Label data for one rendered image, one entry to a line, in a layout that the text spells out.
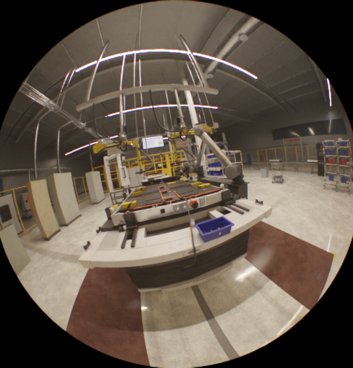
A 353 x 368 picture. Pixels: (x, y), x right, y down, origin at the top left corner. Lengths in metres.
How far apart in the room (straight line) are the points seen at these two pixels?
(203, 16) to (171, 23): 2.02
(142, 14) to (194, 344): 10.34
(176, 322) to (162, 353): 0.41
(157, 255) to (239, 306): 1.06
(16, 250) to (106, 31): 9.92
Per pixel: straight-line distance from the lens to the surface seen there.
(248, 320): 1.40
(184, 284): 1.03
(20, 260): 3.98
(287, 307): 1.58
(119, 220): 1.12
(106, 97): 3.01
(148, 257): 0.72
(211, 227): 0.84
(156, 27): 9.38
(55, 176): 5.16
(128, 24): 9.12
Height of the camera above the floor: 1.33
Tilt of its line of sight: 9 degrees down
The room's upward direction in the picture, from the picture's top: 9 degrees counter-clockwise
